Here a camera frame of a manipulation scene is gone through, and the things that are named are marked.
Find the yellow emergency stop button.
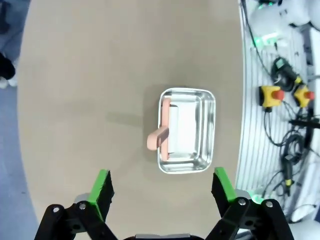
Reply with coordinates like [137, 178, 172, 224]
[293, 84, 316, 108]
[258, 85, 285, 109]

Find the pink lint roller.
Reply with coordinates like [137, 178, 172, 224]
[146, 97, 197, 162]

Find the rectangular stainless steel tray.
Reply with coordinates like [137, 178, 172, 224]
[156, 87, 217, 174]

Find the white slotted mounting plate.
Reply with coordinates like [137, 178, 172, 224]
[234, 0, 320, 226]

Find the green black connector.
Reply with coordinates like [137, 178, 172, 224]
[272, 57, 288, 72]

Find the white shoe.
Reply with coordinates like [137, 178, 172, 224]
[0, 76, 18, 89]

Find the black cable bundle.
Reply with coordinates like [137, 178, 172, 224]
[262, 107, 318, 198]

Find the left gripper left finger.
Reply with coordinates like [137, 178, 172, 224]
[33, 169, 118, 240]

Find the dark grey trouser leg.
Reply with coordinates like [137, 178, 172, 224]
[0, 0, 30, 35]

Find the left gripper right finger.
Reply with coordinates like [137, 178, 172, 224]
[204, 166, 296, 240]

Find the black metal rod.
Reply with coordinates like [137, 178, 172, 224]
[289, 119, 320, 129]

